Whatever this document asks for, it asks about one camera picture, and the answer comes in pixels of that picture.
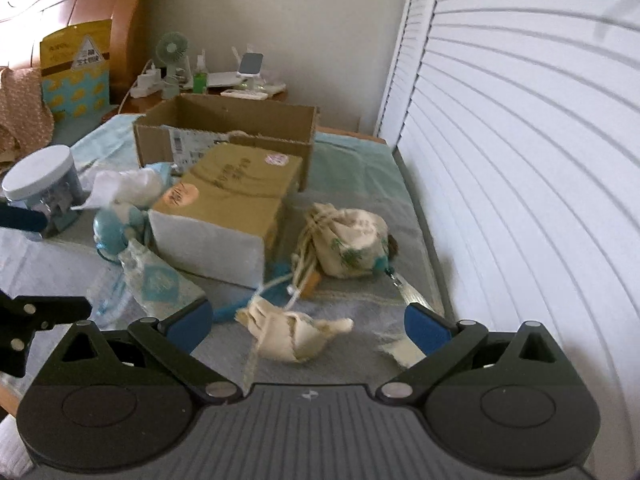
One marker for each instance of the green small bottle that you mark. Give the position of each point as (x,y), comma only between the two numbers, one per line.
(200,74)

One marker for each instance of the cream floral drawstring pouch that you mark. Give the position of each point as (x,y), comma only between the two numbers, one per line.
(343,243)

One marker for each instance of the blue grey plaid blanket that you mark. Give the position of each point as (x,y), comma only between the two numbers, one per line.
(344,172)

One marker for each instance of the wooden nightstand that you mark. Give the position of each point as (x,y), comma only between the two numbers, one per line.
(142,105)

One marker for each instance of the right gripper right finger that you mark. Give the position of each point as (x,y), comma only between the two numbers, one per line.
(446,345)

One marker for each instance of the brown dotted cloth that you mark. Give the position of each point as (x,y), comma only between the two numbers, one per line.
(26,123)

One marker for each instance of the small green desk fan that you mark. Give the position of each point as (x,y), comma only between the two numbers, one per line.
(171,51)

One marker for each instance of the yellow blue snack bag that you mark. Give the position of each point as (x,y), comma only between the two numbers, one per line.
(75,70)

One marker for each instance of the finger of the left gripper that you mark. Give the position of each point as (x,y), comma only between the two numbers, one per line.
(22,219)
(23,316)

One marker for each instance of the blue mask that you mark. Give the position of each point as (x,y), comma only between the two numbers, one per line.
(164,170)

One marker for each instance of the white louvered closet doors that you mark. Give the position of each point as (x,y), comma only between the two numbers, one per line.
(518,123)

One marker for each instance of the white wifi router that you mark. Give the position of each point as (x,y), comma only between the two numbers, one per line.
(227,79)

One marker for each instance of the phone on white stand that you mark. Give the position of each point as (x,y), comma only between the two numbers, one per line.
(250,71)

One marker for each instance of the light blue drawstring pouch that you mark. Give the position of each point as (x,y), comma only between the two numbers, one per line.
(157,287)

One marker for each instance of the blue white plush toy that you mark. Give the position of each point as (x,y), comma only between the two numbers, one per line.
(115,225)

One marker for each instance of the white power strip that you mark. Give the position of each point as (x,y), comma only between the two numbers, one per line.
(148,83)

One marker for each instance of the clear jar white lid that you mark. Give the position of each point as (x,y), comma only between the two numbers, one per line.
(46,181)

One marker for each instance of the wooden headboard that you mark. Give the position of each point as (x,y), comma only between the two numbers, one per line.
(24,23)

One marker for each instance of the open cardboard box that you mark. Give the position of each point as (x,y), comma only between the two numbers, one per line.
(273,125)

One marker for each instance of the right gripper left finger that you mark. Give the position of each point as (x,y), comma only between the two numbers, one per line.
(170,343)

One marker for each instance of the cream cloth pouch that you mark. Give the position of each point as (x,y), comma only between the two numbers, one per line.
(286,335)

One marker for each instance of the gold tissue box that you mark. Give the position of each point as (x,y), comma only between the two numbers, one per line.
(221,220)

